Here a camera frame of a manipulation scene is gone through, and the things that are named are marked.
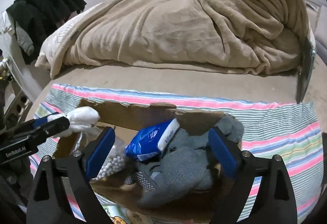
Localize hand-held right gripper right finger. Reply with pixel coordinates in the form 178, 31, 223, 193
208, 127, 298, 224

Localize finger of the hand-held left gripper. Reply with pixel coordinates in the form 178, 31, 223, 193
32, 111, 63, 128
33, 116, 71, 143

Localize white shelf rack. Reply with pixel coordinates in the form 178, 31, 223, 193
0, 10, 35, 122

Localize black hanging clothes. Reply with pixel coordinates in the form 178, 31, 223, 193
6, 0, 88, 65

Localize bag of white beads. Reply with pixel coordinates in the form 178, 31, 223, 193
74, 124, 129, 181

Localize metal headboard frame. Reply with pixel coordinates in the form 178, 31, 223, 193
303, 0, 327, 13

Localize beige bed sheet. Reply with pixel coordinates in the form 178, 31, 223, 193
26, 60, 327, 112

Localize grey jacket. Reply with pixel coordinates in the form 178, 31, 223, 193
16, 25, 35, 56

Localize grey knit sock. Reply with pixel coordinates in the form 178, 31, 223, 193
217, 115, 245, 143
125, 127, 221, 208

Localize cartoon printed cloth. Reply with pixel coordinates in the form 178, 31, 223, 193
101, 202, 154, 224

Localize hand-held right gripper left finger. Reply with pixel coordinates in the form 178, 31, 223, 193
26, 127, 116, 224

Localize brown cardboard box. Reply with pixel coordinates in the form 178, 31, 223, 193
52, 99, 244, 217

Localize white sock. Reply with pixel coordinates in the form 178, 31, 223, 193
48, 107, 101, 138

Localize blue tissue pack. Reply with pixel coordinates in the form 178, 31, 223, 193
125, 119, 181, 162

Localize grey pillow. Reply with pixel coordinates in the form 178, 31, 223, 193
315, 30, 327, 56

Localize white quilt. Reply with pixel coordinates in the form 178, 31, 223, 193
35, 4, 108, 71

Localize striped cloth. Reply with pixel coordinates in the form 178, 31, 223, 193
29, 83, 323, 224

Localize beige blanket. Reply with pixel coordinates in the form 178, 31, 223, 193
50, 0, 311, 79

